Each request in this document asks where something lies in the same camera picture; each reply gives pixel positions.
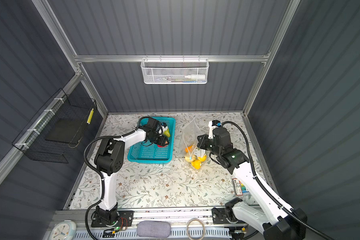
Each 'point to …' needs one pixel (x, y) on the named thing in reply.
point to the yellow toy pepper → (196, 164)
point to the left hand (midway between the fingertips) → (165, 141)
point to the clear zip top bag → (195, 156)
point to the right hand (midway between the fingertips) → (199, 138)
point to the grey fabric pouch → (156, 229)
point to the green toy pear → (166, 133)
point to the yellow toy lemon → (203, 158)
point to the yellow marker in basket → (90, 116)
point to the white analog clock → (65, 230)
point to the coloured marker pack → (239, 189)
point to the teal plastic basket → (149, 152)
